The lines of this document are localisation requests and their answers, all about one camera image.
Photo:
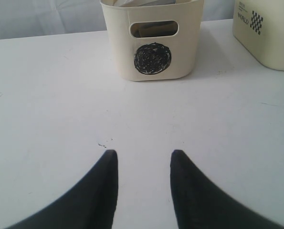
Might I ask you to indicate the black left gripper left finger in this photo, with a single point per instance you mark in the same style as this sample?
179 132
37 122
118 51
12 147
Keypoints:
89 204

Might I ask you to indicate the cream bin with circle mark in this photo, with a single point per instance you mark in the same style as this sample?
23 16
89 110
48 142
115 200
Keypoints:
153 39

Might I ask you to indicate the cream bin with triangle mark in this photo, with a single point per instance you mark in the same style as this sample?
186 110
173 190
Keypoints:
259 26

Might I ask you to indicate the white backdrop curtain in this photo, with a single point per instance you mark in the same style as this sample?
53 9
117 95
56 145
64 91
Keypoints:
26 18

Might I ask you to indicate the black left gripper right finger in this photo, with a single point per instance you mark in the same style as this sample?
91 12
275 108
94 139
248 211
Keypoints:
200 204

